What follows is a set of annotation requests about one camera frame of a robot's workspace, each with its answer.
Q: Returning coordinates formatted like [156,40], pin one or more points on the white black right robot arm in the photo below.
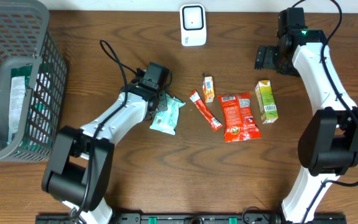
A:
[328,147]

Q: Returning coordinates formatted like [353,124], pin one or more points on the red snack bag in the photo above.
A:
[238,118]

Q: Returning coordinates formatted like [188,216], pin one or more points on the light green wet wipes pack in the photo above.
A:
[166,121]

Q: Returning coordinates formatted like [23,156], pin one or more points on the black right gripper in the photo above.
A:
[264,58]

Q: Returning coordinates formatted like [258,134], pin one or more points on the white barcode scanner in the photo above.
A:
[193,25]

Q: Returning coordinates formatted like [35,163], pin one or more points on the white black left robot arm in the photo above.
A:
[79,166]

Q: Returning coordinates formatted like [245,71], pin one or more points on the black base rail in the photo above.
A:
[135,218]

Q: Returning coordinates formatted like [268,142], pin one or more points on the grey plastic shopping basket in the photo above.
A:
[33,78]

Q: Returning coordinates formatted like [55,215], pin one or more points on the small orange tissue pack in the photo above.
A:
[208,89]

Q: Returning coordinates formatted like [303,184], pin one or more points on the dark green packet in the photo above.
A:
[19,82]

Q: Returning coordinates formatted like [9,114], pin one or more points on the small red Nescafe packet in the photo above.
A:
[204,110]

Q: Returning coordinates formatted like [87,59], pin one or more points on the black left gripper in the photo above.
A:
[163,102]

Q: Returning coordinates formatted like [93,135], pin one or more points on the yellow green juice carton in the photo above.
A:
[267,106]

